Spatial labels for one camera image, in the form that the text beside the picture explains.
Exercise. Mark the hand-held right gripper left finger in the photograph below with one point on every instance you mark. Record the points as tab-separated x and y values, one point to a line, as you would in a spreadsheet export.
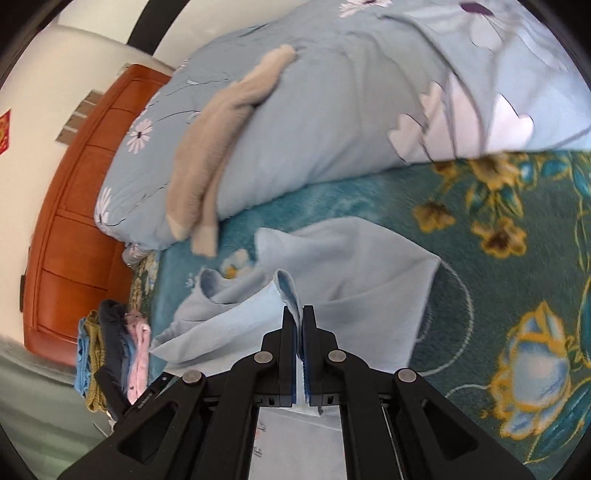
288	360

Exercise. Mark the blue floral duvet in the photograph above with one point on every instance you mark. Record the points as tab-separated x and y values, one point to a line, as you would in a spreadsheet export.
346	115

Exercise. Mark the beige fuzzy sweater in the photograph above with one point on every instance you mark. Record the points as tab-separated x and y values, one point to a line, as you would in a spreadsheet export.
203	147

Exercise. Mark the teal floral blanket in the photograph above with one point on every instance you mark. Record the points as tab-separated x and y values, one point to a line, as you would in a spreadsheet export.
461	300

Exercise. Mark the wall switch panel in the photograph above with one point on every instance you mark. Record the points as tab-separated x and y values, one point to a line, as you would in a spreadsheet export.
78	115

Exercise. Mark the blue folded garment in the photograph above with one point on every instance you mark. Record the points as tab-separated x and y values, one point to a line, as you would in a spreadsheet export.
85	360

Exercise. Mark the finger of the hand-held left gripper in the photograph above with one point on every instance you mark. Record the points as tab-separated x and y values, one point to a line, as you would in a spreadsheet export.
110	390

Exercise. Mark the white wardrobe with black stripe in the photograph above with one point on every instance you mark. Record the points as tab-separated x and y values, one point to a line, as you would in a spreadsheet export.
194	37

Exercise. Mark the red wall sticker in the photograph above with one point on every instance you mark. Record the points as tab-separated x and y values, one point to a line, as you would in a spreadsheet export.
4	131

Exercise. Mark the dark grey folded garment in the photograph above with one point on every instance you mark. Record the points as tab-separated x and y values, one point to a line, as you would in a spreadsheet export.
113	332

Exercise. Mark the grey floral pillow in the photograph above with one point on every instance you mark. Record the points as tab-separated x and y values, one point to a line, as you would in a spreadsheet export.
138	254

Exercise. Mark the pink fleece garment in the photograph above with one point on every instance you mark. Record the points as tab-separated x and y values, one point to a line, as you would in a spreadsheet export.
138	360

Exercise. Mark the light blue shirt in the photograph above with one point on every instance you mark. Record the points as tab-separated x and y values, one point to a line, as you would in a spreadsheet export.
360	277

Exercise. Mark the olive green knit sweater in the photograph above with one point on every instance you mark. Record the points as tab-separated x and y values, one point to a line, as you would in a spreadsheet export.
97	364

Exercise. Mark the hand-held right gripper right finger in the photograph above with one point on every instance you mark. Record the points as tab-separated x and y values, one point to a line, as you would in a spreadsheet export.
311	364

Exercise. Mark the orange wooden headboard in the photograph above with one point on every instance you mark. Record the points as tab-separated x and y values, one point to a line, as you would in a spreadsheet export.
83	207

